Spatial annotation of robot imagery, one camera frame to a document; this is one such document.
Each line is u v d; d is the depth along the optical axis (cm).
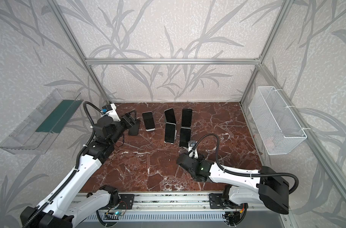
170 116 101
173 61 99
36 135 64
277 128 62
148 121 101
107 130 53
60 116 65
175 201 75
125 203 72
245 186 45
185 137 98
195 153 69
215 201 74
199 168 58
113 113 63
